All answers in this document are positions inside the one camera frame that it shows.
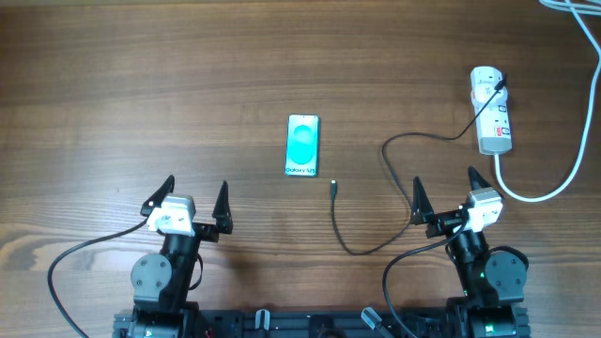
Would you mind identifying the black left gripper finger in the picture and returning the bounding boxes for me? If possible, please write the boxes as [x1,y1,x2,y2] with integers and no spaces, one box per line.
[212,180,234,235]
[140,175,176,217]

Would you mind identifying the black camera cable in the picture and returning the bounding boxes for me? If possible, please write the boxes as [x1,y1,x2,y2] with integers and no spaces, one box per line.
[46,216,151,338]
[381,213,470,338]

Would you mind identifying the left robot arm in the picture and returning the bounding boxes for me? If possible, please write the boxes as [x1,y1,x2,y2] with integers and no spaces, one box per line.
[113,176,234,338]

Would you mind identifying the teal screen smartphone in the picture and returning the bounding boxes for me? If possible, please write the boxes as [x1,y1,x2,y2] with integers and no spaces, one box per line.
[285,115,320,177]

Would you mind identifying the black right camera cable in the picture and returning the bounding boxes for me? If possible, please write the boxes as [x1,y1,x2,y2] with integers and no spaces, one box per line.
[381,213,470,338]

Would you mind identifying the white power strip cord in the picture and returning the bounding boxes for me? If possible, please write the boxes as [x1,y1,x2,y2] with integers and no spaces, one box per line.
[493,0,601,204]

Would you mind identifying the white charger plug adapter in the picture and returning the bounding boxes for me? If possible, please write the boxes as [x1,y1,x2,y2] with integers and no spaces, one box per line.
[470,83,508,109]

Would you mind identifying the black left camera cable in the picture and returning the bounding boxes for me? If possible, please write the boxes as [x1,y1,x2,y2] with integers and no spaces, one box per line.
[46,216,151,338]

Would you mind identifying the black USB charging cable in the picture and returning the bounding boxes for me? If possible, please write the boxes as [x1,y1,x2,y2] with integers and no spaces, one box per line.
[329,73,508,257]

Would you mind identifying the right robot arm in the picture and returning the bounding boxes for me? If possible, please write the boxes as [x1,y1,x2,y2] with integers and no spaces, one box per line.
[410,166,532,338]

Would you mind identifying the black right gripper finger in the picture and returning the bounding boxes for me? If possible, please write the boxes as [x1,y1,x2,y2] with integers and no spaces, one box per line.
[468,166,491,191]
[409,177,435,225]

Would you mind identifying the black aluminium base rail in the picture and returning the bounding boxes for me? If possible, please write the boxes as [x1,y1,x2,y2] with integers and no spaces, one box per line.
[112,306,532,338]

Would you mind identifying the white power strip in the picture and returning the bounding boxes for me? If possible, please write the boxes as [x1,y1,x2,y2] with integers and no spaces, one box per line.
[470,66,512,155]

